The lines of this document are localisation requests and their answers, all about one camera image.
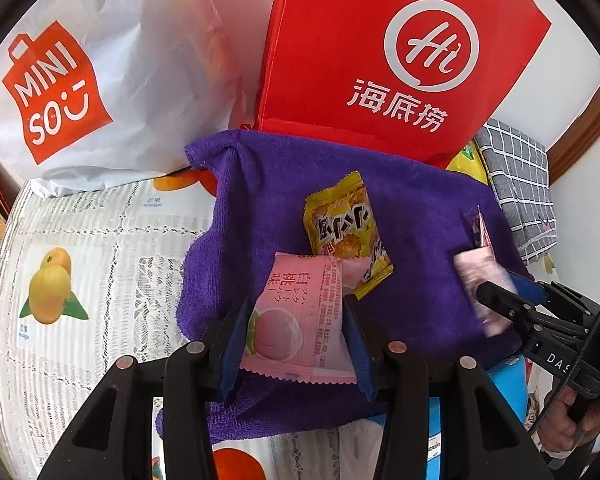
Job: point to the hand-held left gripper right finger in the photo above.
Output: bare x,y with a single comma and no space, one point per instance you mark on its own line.
358,350

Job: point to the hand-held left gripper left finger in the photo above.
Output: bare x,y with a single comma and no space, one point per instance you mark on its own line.
232,355

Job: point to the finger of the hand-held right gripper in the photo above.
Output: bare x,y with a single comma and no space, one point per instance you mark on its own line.
502,305
527,287

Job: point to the small pink snack packet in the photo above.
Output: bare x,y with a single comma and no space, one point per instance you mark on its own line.
480,280

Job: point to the pale pink peach packet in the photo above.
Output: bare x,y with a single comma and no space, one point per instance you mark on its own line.
300,320

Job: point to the purple towel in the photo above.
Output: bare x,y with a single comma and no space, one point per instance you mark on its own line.
420,220

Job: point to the yellow snack packet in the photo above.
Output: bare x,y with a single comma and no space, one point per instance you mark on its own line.
340,220

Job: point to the person's right hand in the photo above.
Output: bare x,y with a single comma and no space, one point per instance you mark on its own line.
560,425

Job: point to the blue tissue pack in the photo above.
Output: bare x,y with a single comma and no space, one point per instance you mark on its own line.
507,390

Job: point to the grey plaid folded cloth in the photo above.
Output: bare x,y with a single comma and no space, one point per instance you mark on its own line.
522,185

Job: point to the fruit print bed sheet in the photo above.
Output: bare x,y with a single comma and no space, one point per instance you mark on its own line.
120,285

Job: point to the yellow green snack bag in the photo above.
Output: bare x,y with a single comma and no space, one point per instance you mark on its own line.
467,162

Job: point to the red paper bag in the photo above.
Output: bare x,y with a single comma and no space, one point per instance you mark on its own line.
355,35

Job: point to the white plastic shopping bag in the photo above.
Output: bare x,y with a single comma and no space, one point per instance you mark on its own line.
130,60

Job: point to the brown wooden door frame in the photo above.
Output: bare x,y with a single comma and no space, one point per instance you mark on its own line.
587,130

